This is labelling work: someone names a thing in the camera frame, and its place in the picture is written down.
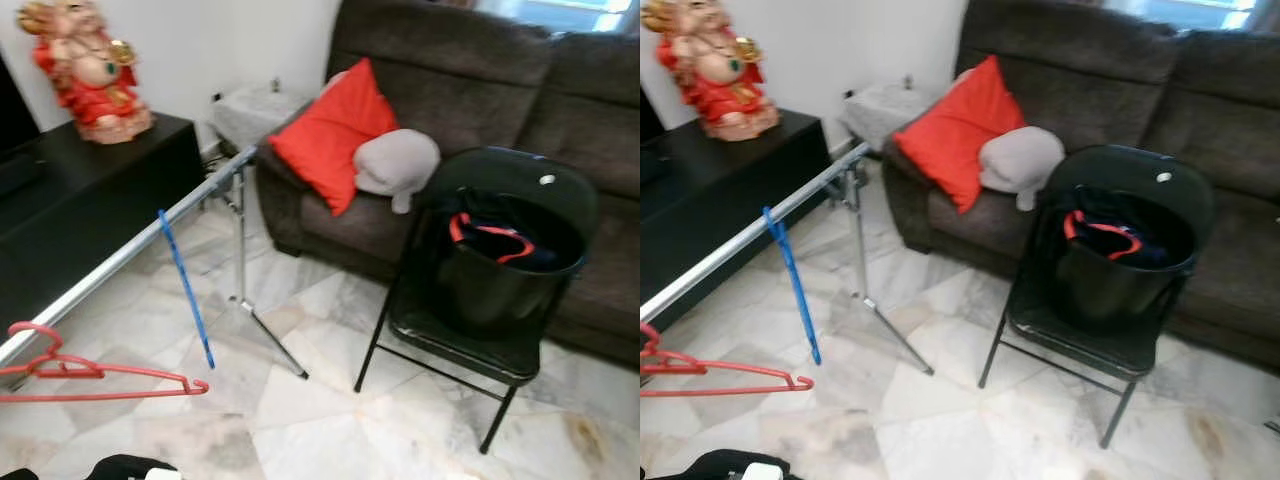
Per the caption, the red plastic clothes hanger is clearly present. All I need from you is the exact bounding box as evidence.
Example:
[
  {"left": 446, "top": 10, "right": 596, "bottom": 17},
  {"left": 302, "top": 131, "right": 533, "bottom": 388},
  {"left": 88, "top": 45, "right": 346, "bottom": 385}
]
[
  {"left": 640, "top": 322, "right": 814, "bottom": 399},
  {"left": 0, "top": 322, "right": 211, "bottom": 404}
]

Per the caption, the navy jacket red collar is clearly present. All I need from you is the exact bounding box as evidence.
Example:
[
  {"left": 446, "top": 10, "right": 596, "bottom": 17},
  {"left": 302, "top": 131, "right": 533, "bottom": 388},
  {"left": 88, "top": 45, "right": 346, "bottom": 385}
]
[
  {"left": 447, "top": 190, "right": 561, "bottom": 271},
  {"left": 1062, "top": 188, "right": 1181, "bottom": 266}
]

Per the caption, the blue plastic clothes hanger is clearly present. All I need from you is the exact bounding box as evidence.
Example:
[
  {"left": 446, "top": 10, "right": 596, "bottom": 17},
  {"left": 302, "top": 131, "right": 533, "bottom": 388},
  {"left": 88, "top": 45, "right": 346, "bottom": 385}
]
[
  {"left": 157, "top": 208, "right": 217, "bottom": 371},
  {"left": 762, "top": 205, "right": 823, "bottom": 366}
]

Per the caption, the silver metal clothes rack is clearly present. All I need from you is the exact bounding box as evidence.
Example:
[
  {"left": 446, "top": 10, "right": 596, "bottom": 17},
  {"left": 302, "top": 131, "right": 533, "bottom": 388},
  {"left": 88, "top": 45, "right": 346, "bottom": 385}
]
[
  {"left": 0, "top": 145, "right": 311, "bottom": 391},
  {"left": 640, "top": 142, "right": 936, "bottom": 378}
]

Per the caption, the black television console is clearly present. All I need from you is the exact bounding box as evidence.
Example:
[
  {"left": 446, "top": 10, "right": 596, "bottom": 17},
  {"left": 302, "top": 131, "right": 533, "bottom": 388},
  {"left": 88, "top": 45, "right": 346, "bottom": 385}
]
[
  {"left": 0, "top": 112, "right": 206, "bottom": 336},
  {"left": 640, "top": 108, "right": 831, "bottom": 331}
]

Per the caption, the black folding chair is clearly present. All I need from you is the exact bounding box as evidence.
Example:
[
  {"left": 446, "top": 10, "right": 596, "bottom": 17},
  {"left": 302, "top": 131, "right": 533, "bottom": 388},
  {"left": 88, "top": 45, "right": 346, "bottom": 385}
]
[
  {"left": 353, "top": 147, "right": 601, "bottom": 456},
  {"left": 978, "top": 143, "right": 1217, "bottom": 449}
]

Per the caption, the black plastic bucket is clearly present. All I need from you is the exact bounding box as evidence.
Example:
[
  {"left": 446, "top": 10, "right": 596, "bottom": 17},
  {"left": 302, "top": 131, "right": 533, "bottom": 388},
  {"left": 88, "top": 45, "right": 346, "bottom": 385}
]
[
  {"left": 1055, "top": 185, "right": 1198, "bottom": 336},
  {"left": 432, "top": 188, "right": 588, "bottom": 339}
]

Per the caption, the grey marble side table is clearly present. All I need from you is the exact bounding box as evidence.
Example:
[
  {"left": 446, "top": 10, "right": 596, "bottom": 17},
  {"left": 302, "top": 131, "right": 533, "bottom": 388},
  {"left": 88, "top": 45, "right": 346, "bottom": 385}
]
[
  {"left": 210, "top": 82, "right": 311, "bottom": 151},
  {"left": 840, "top": 80, "right": 936, "bottom": 149}
]

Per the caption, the red cushion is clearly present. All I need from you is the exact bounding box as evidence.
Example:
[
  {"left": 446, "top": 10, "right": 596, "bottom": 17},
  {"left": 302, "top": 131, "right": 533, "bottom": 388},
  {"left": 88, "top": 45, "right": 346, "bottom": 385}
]
[
  {"left": 892, "top": 55, "right": 1028, "bottom": 214},
  {"left": 268, "top": 57, "right": 401, "bottom": 218}
]

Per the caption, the grey cushion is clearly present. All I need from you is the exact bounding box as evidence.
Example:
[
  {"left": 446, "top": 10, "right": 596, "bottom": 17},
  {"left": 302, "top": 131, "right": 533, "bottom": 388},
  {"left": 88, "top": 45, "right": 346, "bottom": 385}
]
[
  {"left": 353, "top": 128, "right": 442, "bottom": 215},
  {"left": 978, "top": 125, "right": 1067, "bottom": 212}
]

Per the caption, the dark brown fabric sofa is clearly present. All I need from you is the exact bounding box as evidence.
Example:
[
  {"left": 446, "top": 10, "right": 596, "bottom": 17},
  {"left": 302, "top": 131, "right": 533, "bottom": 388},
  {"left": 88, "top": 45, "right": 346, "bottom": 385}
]
[
  {"left": 880, "top": 0, "right": 1280, "bottom": 376},
  {"left": 255, "top": 0, "right": 641, "bottom": 371}
]

